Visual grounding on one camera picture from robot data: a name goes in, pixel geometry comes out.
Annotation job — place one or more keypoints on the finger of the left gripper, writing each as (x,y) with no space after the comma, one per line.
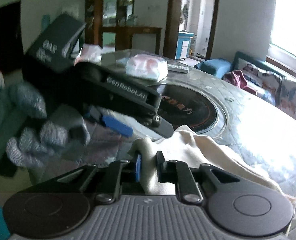
(108,121)
(162,127)

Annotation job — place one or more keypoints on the pink cloth on sofa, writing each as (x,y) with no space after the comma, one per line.
(236,78)

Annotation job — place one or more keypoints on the white plastic bag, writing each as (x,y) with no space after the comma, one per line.
(89,53)

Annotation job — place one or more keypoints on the white remote control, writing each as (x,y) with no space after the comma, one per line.
(178,69)

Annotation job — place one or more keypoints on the butterfly print cushion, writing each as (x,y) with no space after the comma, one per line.
(265,83)
(287,97)

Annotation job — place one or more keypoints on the black round induction cooktop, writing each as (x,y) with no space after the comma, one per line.
(184,106)

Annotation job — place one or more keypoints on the grey gloved hand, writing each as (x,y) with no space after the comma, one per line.
(29,136)

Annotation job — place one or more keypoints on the blue corner sofa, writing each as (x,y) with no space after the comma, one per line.
(219,67)

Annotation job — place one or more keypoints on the cream knit garment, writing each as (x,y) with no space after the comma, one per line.
(185,145)

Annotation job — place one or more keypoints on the soft tissue pack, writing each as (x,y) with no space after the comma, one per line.
(147,67)

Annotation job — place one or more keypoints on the dark wooden shelf unit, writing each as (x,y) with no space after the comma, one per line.
(113,24)

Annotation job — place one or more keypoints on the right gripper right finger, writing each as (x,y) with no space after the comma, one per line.
(179,174)

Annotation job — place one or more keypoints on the blue white cabinet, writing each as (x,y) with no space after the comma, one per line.
(183,44)

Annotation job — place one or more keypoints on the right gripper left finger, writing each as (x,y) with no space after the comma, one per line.
(109,180)

